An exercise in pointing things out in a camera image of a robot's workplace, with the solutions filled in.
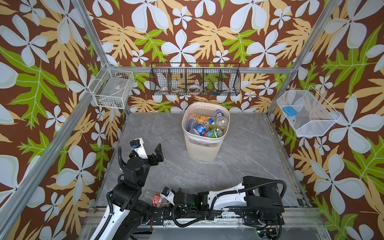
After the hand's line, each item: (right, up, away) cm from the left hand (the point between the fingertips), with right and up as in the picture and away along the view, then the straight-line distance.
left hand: (150, 144), depth 70 cm
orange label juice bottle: (+25, +13, +14) cm, 32 cm away
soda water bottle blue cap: (+20, +12, +10) cm, 25 cm away
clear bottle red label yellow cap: (+1, -27, +3) cm, 28 cm away
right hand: (+6, -32, +4) cm, 32 cm away
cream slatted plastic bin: (+24, -3, +9) cm, 26 cm away
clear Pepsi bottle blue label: (+24, +7, +7) cm, 26 cm away
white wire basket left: (-27, +32, +16) cm, 44 cm away
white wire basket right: (+85, +17, +13) cm, 87 cm away
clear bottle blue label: (+34, +12, +3) cm, 36 cm away
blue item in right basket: (+78, +18, +17) cm, 82 cm away
